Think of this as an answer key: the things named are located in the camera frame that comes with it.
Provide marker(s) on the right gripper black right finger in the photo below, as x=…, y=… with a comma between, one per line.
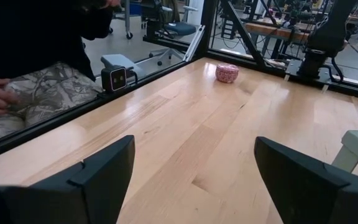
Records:
x=297, y=193

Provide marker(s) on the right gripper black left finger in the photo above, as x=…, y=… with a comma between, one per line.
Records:
x=104, y=186

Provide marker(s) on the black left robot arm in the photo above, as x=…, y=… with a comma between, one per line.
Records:
x=328, y=31

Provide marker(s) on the pink patterned candle tin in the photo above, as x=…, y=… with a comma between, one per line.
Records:
x=227, y=74

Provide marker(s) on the wooden workbench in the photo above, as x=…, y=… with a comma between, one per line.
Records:
x=275, y=31

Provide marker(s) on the metal leg with castor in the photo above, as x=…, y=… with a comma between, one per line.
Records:
x=128, y=18

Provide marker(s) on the person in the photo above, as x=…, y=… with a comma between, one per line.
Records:
x=26, y=31

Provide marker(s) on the blue seat office chair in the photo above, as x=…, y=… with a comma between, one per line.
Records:
x=179, y=28

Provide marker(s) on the black aluminium table frame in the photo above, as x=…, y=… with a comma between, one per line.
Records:
x=57, y=119

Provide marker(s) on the black table-level camera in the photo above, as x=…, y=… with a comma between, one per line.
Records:
x=114, y=78

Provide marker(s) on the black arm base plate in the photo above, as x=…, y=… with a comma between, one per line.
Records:
x=294, y=70

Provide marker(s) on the silver aluminium corner bracket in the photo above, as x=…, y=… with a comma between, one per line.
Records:
x=194, y=43

